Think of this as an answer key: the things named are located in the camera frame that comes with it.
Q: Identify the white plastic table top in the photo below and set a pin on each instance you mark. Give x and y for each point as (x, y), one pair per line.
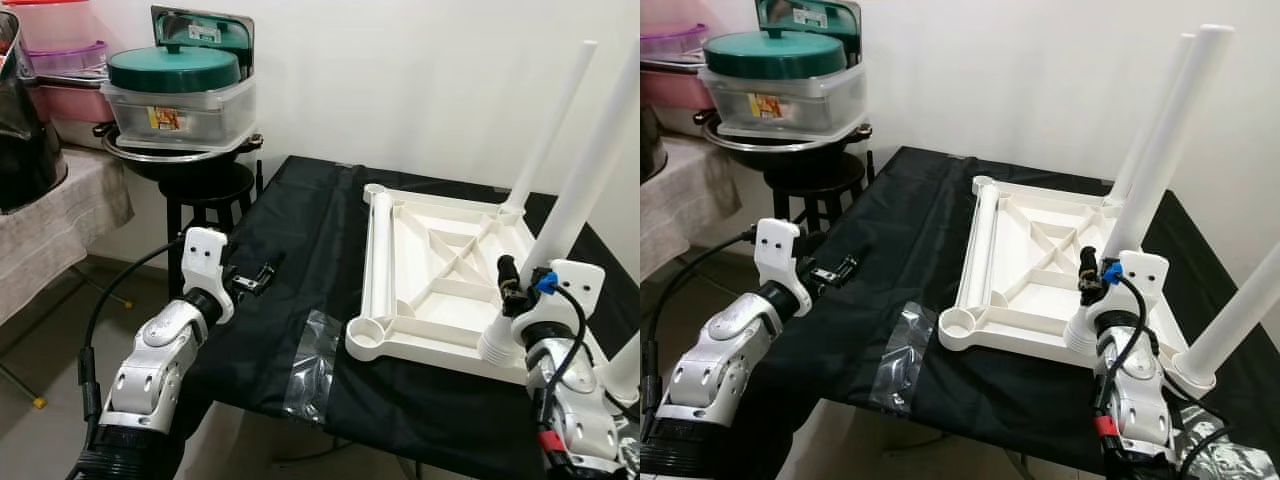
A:
(430, 240)
(1030, 240)

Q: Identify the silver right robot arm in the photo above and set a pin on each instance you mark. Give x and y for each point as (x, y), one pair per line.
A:
(575, 420)
(1135, 410)

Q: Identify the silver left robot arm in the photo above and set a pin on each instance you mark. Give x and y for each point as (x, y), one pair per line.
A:
(715, 365)
(150, 370)

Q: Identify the black floor cloth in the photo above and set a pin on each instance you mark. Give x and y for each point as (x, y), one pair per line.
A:
(880, 250)
(280, 250)

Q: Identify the black wooden stool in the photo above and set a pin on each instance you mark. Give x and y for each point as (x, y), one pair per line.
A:
(210, 185)
(815, 175)

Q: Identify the clear tape strip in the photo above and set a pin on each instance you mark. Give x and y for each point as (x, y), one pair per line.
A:
(905, 355)
(310, 370)

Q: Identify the black wok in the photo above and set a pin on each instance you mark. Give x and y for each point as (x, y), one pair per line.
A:
(790, 148)
(180, 160)

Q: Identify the beige cloth-covered stand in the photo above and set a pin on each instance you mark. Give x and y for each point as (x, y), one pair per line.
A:
(680, 200)
(60, 220)

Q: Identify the clear plastic container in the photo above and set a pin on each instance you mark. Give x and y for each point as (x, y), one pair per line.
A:
(785, 100)
(180, 115)

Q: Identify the clear tape cross patch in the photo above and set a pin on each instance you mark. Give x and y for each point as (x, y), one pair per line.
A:
(628, 445)
(1225, 450)

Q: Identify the black glossy bag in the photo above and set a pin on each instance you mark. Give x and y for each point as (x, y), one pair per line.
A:
(25, 150)
(648, 140)

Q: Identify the green pot with lid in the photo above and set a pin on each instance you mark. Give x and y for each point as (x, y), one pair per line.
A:
(775, 55)
(175, 68)

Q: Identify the pink plastic tub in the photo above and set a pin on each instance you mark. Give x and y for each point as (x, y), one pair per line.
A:
(75, 103)
(670, 88)

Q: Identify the printed cardboard box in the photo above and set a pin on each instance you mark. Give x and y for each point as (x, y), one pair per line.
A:
(205, 28)
(810, 15)

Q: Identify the clear container purple lid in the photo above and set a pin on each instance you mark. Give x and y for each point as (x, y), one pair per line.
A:
(70, 58)
(670, 42)

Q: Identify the pink plastic container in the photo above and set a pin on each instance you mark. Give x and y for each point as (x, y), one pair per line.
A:
(45, 25)

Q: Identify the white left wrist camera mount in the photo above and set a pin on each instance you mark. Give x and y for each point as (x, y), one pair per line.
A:
(778, 250)
(205, 260)

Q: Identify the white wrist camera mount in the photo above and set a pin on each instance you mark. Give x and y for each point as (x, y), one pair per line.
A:
(578, 285)
(1140, 275)
(778, 250)
(205, 260)

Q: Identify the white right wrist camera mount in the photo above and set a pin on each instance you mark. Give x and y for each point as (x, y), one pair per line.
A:
(578, 285)
(1140, 275)

